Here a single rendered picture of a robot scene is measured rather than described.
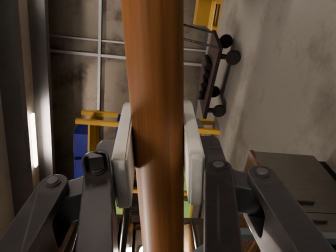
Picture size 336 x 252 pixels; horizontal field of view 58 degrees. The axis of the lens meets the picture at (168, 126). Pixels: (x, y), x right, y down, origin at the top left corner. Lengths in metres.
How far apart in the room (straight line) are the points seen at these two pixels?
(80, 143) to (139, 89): 5.28
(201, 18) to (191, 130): 6.52
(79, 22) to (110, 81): 1.46
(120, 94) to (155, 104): 7.36
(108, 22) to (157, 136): 7.07
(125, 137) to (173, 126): 0.03
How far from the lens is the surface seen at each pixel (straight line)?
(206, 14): 6.68
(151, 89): 0.15
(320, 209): 1.93
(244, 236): 1.50
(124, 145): 0.15
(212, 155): 0.16
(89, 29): 7.30
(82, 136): 5.36
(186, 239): 2.21
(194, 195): 0.15
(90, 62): 7.42
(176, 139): 0.17
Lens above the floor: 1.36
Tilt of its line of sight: 5 degrees down
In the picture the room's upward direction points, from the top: 86 degrees counter-clockwise
